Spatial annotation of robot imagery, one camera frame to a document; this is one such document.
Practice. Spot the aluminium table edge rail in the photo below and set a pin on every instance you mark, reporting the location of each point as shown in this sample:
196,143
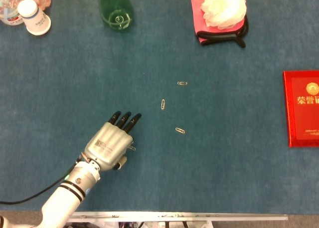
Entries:
174,216

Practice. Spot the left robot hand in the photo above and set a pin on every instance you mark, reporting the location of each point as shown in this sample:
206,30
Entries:
109,145

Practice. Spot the white bottle with blue band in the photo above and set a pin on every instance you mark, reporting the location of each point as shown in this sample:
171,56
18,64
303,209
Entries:
35,18

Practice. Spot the red certificate book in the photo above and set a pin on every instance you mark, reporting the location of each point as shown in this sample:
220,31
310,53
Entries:
304,118

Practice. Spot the white mesh bath sponge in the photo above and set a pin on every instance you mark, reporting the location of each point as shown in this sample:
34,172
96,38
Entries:
224,8

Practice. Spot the paperclip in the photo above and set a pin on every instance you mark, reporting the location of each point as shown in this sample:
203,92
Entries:
163,104
180,131
182,83
133,148

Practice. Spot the clear plastic container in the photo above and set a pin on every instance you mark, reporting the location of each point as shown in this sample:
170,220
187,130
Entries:
7,8

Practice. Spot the pink towel with black trim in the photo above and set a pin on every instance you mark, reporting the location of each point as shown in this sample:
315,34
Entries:
199,21

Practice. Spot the green glass bottle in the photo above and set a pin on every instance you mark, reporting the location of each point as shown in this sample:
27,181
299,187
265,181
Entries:
117,6

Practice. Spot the blue table carpet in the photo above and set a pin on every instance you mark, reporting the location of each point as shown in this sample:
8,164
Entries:
211,175

